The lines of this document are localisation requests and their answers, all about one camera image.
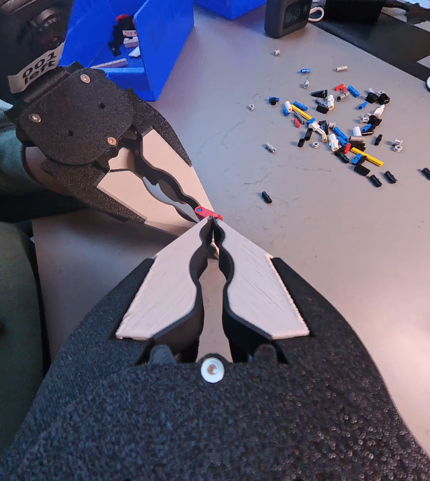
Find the black cube device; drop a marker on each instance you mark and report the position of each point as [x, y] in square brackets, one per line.
[286, 18]

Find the grey toy pin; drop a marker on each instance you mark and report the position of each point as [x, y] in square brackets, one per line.
[270, 147]

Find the blue plastic bin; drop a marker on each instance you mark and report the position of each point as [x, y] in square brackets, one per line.
[230, 7]
[166, 45]

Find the red toy connector assembly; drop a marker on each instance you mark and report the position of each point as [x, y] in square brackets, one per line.
[209, 215]

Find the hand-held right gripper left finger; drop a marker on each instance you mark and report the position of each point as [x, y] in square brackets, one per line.
[162, 297]

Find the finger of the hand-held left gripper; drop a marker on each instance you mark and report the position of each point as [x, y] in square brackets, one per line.
[132, 191]
[169, 161]

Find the black power adapter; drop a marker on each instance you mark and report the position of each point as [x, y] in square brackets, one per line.
[354, 9]

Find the black chair armrest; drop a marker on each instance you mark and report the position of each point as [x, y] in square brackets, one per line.
[30, 208]

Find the pile of small toy pieces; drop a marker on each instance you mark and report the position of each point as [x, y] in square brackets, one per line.
[300, 112]

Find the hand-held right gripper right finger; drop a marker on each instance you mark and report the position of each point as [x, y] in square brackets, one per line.
[260, 297]

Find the long pale toy brick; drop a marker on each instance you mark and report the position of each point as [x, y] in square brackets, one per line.
[111, 64]

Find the black red toy piece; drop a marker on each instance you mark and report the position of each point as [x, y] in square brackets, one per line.
[119, 32]

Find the black toy pin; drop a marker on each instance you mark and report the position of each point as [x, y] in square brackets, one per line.
[375, 180]
[428, 173]
[389, 176]
[266, 197]

